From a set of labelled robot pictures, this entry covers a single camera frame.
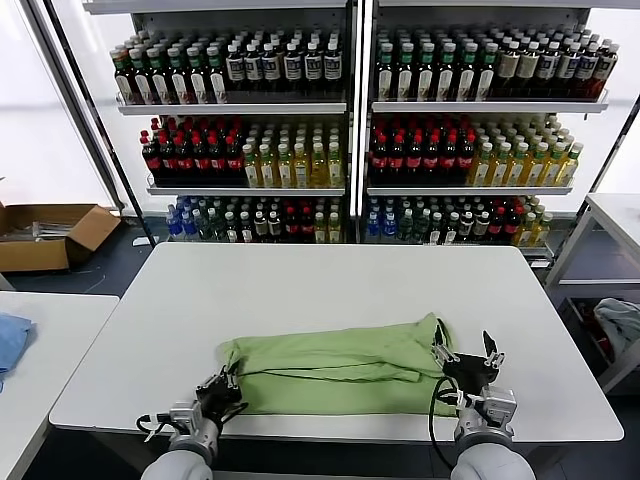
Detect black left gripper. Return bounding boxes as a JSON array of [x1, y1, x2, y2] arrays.
[[196, 363, 244, 419]]

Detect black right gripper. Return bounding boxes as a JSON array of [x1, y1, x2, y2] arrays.
[[431, 324, 505, 396]]

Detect light green polo shirt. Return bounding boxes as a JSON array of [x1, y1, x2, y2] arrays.
[[217, 312, 459, 417]]

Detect grey white clothes pile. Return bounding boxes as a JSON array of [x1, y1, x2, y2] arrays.
[[592, 297, 640, 374]]

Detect silver left wrist module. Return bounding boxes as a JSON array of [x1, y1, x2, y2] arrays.
[[168, 399, 204, 432]]

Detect silver wrist module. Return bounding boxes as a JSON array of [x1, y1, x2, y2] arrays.
[[477, 387, 517, 430], [168, 399, 204, 432]]

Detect silver right wrist module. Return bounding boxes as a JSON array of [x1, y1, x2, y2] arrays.
[[477, 387, 517, 430]]

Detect white framed side table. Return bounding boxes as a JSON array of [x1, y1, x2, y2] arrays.
[[542, 192, 640, 396]]

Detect blue folded cloth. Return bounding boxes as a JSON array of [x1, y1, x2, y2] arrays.
[[0, 309, 39, 392]]

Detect open cardboard box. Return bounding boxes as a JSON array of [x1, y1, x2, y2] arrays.
[[0, 202, 124, 274]]

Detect white vertical light strip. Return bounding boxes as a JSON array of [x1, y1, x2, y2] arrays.
[[349, 0, 375, 219]]

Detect clear wrapped items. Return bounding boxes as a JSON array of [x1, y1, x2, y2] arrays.
[[0, 218, 76, 244]]

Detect black slanted metal pole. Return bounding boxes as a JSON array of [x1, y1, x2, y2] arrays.
[[572, 94, 640, 224], [44, 0, 156, 247]]

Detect grey shelf unit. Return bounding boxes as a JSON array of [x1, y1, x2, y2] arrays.
[[82, 0, 359, 246], [364, 0, 614, 264]]

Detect dark tea bottle green cap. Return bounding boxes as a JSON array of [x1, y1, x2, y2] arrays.
[[418, 42, 440, 103], [205, 45, 229, 105], [458, 42, 481, 103], [113, 47, 136, 105], [477, 42, 501, 101], [130, 47, 154, 105], [187, 45, 209, 105], [375, 42, 398, 103], [168, 46, 191, 105], [438, 42, 461, 103], [149, 47, 172, 105], [397, 42, 419, 103]]

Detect dark bottle beige label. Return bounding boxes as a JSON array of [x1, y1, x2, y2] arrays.
[[518, 42, 544, 99], [497, 42, 524, 99]]

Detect dark bottle blue white label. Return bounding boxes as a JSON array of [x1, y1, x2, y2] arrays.
[[323, 41, 345, 94], [226, 43, 247, 94], [593, 43, 622, 99], [262, 42, 282, 94], [538, 42, 564, 99], [244, 43, 265, 94], [304, 42, 325, 94], [576, 43, 603, 99], [557, 42, 584, 99], [284, 42, 305, 94]]

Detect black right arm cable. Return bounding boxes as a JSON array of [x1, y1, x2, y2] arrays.
[[428, 377, 474, 467]]

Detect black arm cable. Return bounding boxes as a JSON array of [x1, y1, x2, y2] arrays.
[[136, 412, 174, 444], [428, 377, 474, 467]]

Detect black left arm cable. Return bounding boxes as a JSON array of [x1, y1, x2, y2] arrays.
[[136, 412, 174, 444]]

